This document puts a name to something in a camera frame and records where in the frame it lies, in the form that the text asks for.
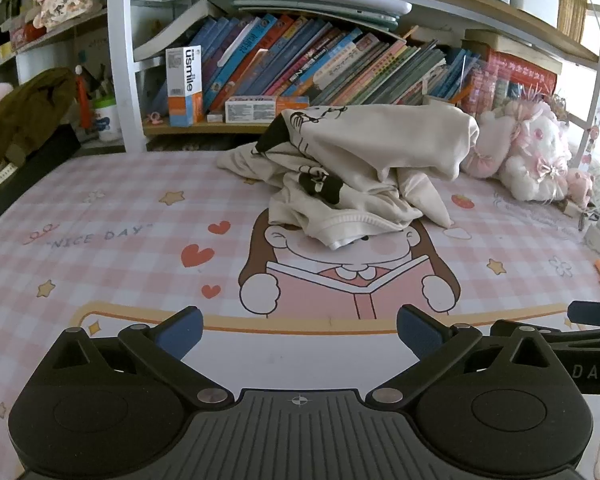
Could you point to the olive green bag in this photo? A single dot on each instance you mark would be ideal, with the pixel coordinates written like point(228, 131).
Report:
point(25, 115)

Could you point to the flat orange white box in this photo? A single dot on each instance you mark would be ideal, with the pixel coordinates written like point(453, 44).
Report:
point(260, 108)

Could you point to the white wooden bookshelf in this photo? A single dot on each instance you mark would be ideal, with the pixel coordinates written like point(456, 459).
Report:
point(117, 60)

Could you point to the tiny white box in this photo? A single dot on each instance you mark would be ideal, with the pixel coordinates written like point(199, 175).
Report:
point(216, 117)

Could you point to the row of colourful books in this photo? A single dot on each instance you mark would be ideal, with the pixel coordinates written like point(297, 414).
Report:
point(290, 55)

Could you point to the cream cartoon print t-shirt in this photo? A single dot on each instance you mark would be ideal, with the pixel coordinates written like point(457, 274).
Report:
point(380, 135)

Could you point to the pink white plush toy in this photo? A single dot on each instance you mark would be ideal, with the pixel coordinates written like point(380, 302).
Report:
point(530, 150)

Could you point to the beige thick book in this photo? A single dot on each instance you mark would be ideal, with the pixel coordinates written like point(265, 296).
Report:
point(510, 50)

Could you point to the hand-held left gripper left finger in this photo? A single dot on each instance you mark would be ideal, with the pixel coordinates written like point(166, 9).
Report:
point(180, 332)

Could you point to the tall orange white box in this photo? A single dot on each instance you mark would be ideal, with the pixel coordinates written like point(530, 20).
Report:
point(183, 85)

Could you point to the red box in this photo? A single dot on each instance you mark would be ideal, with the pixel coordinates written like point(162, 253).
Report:
point(520, 77)

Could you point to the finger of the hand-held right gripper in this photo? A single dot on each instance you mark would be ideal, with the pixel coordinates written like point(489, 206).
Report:
point(565, 341)
point(595, 314)

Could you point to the rolled bamboo mat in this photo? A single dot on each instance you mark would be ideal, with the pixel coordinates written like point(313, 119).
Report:
point(575, 0)

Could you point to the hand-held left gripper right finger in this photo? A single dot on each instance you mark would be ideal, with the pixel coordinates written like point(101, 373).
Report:
point(420, 332)

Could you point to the white cup green lid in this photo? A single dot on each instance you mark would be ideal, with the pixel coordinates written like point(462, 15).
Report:
point(103, 122)

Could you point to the pink hair clip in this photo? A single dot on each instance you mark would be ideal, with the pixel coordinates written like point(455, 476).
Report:
point(155, 119)

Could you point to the black furniture piece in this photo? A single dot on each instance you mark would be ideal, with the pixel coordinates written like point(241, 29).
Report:
point(40, 160)

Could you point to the pink checked cartoon mat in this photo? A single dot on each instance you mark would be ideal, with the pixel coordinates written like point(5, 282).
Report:
point(105, 220)

